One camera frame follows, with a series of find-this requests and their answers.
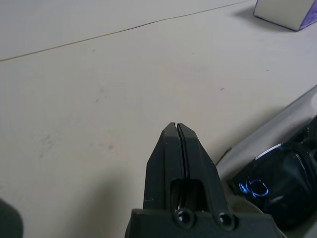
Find grey glasses case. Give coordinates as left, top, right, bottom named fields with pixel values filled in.
left=215, top=85, right=317, bottom=238

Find black sunglasses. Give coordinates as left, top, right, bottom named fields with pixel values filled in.
left=227, top=127, right=317, bottom=229

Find purple tissue pack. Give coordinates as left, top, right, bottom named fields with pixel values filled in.
left=254, top=0, right=317, bottom=32

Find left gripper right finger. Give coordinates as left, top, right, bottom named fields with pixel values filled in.
left=178, top=122, right=230, bottom=214

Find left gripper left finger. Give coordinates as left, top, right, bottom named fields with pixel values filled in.
left=143, top=122, right=185, bottom=212

